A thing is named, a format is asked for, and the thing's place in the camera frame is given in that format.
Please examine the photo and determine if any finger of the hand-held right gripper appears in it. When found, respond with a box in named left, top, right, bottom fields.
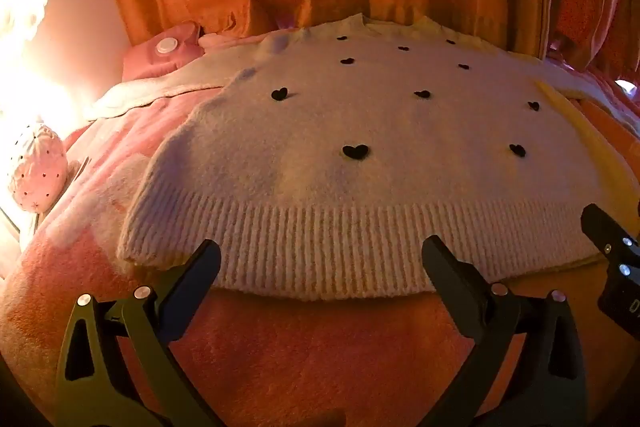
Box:
left=580, top=203, right=640, bottom=264

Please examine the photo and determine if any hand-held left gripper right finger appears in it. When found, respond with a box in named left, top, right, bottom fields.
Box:
left=421, top=235, right=588, bottom=427

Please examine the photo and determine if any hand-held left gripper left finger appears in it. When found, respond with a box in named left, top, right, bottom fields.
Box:
left=55, top=238, right=223, bottom=427

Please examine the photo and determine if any white sweater with black hearts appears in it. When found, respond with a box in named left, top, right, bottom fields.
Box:
left=85, top=13, right=623, bottom=303

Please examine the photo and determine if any pale yellow cloth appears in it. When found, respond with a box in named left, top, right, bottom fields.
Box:
left=410, top=14, right=640, bottom=268

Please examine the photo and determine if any pink fleece blanket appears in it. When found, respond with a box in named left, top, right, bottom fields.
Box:
left=0, top=27, right=640, bottom=427

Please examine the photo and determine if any polka dot plush toy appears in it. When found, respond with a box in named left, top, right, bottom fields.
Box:
left=7, top=122, right=69, bottom=212

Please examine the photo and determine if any pink cushion with white cap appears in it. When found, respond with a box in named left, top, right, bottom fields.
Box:
left=122, top=21, right=206, bottom=81

